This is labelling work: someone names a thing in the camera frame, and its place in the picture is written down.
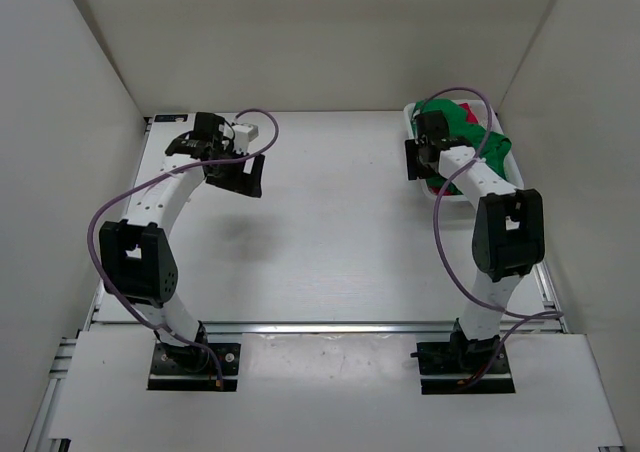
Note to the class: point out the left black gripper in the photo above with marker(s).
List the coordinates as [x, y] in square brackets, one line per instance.
[243, 183]

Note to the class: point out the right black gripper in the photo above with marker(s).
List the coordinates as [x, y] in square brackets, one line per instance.
[412, 147]

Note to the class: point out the green t shirt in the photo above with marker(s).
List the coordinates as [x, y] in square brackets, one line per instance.
[494, 151]

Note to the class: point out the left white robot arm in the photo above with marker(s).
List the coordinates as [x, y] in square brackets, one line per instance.
[135, 254]

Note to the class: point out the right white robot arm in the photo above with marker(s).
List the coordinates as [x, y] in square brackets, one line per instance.
[507, 241]

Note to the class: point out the red t shirt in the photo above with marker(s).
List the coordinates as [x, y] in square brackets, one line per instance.
[460, 119]

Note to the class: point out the white plastic basket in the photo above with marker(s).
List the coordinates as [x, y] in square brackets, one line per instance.
[512, 171]

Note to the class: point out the dark label sticker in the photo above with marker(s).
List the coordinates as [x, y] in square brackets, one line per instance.
[170, 118]

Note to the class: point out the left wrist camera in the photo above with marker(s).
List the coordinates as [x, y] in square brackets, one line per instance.
[242, 134]

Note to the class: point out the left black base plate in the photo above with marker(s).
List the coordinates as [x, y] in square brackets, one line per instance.
[165, 374]

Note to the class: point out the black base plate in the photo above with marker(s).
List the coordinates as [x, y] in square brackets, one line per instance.
[165, 374]
[442, 373]

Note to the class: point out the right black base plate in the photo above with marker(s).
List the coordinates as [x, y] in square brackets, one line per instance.
[442, 373]

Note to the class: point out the aluminium frame rail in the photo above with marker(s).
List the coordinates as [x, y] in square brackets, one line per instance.
[340, 327]

